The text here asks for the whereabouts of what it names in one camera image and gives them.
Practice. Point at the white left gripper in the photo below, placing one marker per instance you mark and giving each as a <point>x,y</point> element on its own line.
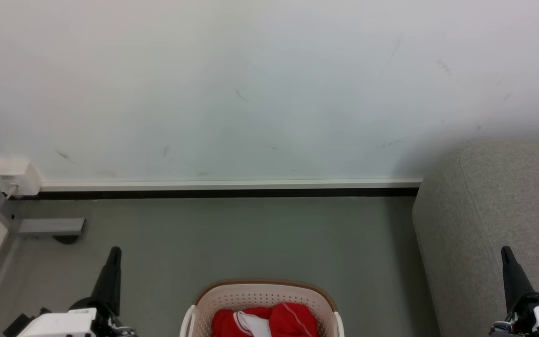
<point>63,324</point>

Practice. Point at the grey fabric sofa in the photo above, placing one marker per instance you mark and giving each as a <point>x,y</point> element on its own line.
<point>494,210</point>

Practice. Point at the black caster wheel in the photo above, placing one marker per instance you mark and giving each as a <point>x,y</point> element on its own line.
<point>66,239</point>

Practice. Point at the grey metal door stop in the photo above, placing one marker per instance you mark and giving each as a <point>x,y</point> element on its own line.
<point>52,226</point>

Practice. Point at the cream perforated laundry basket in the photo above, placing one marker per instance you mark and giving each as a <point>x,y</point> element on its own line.
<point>260,295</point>

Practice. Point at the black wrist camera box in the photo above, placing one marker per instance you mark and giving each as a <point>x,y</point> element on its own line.
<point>17,324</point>

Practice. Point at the white wall outlet box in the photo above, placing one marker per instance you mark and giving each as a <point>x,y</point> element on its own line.
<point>17,174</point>

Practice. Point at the white wall trunking strip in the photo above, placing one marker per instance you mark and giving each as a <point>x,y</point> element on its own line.
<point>227,184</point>

